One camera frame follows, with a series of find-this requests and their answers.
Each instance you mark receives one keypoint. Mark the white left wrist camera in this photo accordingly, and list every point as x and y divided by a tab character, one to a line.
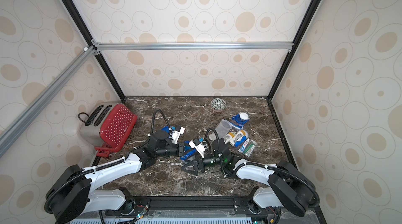
174	134

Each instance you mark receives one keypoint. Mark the round white soap disc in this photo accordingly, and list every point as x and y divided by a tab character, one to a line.
244	116

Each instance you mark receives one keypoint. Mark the white tube orange cap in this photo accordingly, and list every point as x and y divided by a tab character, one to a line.
238	138

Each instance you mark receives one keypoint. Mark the red plastic rack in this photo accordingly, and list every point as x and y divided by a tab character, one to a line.
103	151

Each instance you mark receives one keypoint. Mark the red polka dot toaster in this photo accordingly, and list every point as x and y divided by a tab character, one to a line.
108	123

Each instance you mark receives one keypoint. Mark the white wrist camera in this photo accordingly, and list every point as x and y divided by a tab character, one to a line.
174	134
199	145

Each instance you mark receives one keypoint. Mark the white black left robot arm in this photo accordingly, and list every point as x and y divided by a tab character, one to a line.
75	190

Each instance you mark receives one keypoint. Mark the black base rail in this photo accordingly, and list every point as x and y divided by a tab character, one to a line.
198	210

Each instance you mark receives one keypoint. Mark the silver aluminium left rail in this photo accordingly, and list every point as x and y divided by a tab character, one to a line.
19	125

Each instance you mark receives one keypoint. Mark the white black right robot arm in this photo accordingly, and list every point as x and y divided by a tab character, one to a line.
285	187

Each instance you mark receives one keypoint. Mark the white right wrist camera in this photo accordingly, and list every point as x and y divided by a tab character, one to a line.
199	145

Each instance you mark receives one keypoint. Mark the silver aluminium crossbar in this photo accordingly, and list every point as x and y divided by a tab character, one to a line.
194	46

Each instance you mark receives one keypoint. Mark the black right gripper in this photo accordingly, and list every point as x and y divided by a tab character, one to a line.
198	163

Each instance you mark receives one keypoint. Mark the white bottle orange cap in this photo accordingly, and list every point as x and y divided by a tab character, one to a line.
228	137

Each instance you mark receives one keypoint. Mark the packaged toothbrush kit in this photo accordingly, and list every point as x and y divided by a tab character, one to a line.
247	148

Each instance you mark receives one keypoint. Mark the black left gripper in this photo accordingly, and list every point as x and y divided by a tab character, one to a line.
178	150

